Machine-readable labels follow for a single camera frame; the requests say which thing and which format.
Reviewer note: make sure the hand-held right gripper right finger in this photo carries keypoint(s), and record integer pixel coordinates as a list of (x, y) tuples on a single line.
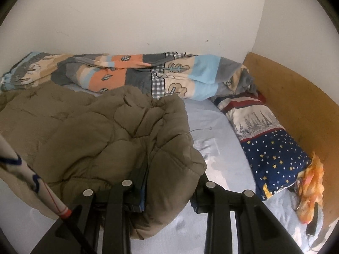
[(196, 203)]

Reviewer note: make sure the olive puffer jacket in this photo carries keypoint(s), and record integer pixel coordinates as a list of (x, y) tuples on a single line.
[(92, 137)]

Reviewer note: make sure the patchwork printed quilt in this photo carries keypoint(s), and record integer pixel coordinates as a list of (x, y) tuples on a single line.
[(206, 68)]

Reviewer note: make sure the star and tower print pillow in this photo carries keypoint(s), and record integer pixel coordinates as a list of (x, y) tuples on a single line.
[(272, 158)]

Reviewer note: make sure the black device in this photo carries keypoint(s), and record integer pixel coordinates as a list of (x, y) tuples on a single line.
[(312, 222)]

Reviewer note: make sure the grey garment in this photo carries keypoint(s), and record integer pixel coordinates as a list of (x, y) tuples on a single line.
[(247, 80)]

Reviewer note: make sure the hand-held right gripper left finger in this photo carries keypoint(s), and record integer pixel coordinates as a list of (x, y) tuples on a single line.
[(141, 203)]

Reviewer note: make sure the orange floral cloth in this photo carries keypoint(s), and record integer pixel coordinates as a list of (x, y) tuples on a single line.
[(313, 180)]

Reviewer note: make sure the wooden headboard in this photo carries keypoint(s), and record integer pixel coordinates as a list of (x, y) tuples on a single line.
[(291, 92)]

